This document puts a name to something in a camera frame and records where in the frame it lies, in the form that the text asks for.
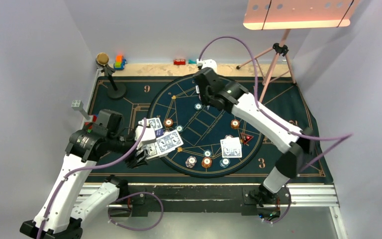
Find teal poker chip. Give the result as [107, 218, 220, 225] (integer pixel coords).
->
[175, 125, 184, 132]
[194, 103, 202, 111]
[203, 150, 212, 157]

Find blue playing card deck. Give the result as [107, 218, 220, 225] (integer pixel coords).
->
[146, 129, 184, 160]

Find orange poker chip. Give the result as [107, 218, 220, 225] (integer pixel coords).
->
[164, 119, 174, 128]
[230, 119, 240, 129]

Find pink white chip stack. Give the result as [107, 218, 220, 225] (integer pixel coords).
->
[185, 156, 197, 168]

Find black red all-in triangle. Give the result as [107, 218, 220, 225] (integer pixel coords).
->
[240, 132, 254, 145]

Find orange chip stack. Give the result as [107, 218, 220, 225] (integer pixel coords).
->
[201, 157, 212, 169]

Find teal chip stack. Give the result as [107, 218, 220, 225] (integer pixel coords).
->
[219, 158, 230, 168]

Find purple small blind button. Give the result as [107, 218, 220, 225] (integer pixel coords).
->
[155, 129, 164, 137]

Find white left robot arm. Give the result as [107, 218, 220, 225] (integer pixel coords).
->
[19, 110, 156, 239]

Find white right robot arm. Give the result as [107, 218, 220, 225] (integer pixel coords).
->
[192, 67, 314, 203]

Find red toy block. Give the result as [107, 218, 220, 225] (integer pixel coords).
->
[173, 59, 187, 65]

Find round blue poker mat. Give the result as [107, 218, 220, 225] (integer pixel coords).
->
[143, 76, 266, 178]

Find colourful lego toy car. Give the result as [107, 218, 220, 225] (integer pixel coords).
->
[82, 115, 97, 129]

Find rectangular dark green poker mat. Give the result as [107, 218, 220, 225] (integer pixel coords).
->
[85, 76, 334, 185]

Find round brown knob stand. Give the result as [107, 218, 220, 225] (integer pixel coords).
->
[95, 52, 127, 100]

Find grey lego brick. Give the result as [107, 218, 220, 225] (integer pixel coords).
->
[71, 100, 91, 121]

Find pink music stand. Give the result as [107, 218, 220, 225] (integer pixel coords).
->
[243, 0, 361, 102]

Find orange green blue toy blocks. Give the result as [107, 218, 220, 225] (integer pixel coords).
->
[113, 55, 127, 70]

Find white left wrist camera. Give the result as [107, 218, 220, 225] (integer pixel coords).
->
[134, 125, 156, 144]

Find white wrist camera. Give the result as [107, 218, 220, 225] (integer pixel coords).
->
[196, 59, 217, 73]
[134, 125, 156, 144]

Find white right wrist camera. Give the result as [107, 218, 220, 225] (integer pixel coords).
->
[196, 59, 217, 73]

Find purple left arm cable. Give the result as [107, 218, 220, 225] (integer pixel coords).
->
[39, 118, 164, 239]

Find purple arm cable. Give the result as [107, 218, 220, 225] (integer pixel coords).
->
[39, 118, 164, 239]
[198, 36, 353, 225]

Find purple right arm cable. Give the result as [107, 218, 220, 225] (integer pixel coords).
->
[198, 36, 353, 225]

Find aluminium frame rail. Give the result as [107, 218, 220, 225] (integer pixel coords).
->
[39, 183, 348, 239]

